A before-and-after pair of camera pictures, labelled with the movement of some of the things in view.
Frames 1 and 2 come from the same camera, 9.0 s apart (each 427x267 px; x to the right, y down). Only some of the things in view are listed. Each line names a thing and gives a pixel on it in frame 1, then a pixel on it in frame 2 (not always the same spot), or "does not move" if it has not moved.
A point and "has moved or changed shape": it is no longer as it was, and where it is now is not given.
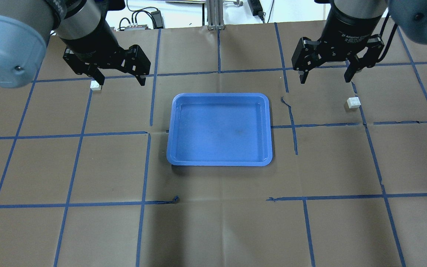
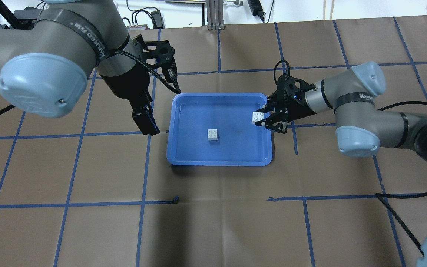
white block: [353, 102] has moved or changed shape
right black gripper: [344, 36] to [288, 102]
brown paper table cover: [70, 172] does not move
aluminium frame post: [215, 15] does not move
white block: [95, 86] to [212, 134]
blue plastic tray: [219, 129] does not move
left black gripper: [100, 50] to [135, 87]
